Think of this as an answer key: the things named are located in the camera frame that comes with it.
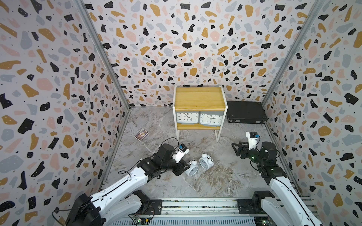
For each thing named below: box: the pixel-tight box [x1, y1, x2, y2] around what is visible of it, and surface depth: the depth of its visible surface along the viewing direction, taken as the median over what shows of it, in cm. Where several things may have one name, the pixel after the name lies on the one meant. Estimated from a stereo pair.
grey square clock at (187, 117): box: [175, 111, 200, 125], surface depth 89 cm
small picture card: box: [133, 128, 149, 142], surface depth 105 cm
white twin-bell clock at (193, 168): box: [184, 159, 199, 177], surface depth 83 cm
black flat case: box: [226, 100, 268, 124], surface depth 119 cm
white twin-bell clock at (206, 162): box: [198, 152, 214, 171], surface depth 85 cm
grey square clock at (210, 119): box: [198, 111, 224, 128], surface depth 88 cm
